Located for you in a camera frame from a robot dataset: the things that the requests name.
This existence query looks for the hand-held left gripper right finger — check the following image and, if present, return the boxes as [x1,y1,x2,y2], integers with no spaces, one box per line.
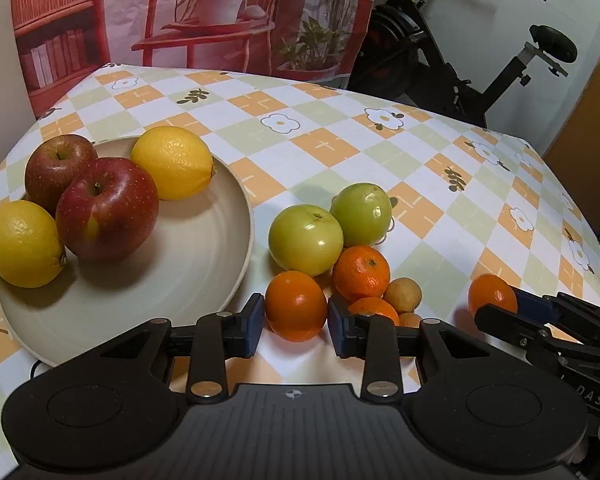
[327,294,531,405]

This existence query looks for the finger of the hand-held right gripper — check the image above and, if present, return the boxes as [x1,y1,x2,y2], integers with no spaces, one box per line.
[474,302,553,350]
[509,285,600,348]

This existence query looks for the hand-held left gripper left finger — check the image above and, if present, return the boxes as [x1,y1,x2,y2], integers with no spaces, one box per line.
[92,292,266,406]

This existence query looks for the orange mandarin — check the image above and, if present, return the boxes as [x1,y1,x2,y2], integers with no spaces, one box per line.
[265,270,328,343]
[468,274,519,317]
[347,297,401,328]
[332,245,392,303]

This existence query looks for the green apple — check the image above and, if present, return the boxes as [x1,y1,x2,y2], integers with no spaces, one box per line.
[329,182,393,248]
[268,204,344,277]

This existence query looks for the beige round plate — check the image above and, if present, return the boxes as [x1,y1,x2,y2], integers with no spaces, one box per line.
[0,135,255,368]

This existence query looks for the yellow lemon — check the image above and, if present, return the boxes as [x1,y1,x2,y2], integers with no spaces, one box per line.
[131,126,217,202]
[0,200,68,289]

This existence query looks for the bright red apple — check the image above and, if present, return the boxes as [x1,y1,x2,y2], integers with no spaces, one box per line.
[56,156,160,262]

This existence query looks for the dark red apple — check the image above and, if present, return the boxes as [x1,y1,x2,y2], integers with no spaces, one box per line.
[24,134,99,218]

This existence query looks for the brown kiwi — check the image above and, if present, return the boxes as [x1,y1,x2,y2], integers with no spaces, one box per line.
[383,277,423,314]

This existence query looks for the brown wooden door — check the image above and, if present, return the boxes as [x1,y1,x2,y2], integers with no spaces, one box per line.
[542,5,600,233]

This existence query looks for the checkered flower tablecloth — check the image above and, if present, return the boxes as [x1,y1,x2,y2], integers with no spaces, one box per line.
[0,62,600,401]

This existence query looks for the black exercise bike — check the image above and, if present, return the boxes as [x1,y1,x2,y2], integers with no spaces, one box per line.
[347,0,578,128]

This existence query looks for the pink printed backdrop cloth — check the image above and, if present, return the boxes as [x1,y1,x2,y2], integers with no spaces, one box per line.
[9,0,386,121]

